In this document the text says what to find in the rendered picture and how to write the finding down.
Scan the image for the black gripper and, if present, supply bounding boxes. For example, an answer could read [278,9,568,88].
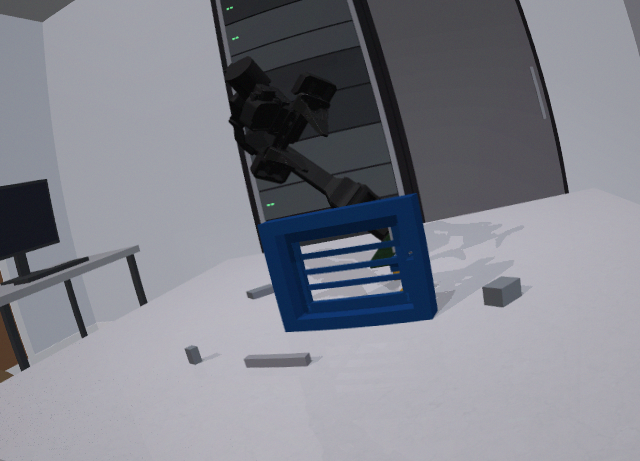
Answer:
[250,72,337,184]

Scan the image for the blue rack door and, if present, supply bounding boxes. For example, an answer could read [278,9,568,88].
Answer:
[257,193,438,332]

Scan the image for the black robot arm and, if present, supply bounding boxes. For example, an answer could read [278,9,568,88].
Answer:
[224,56,381,209]

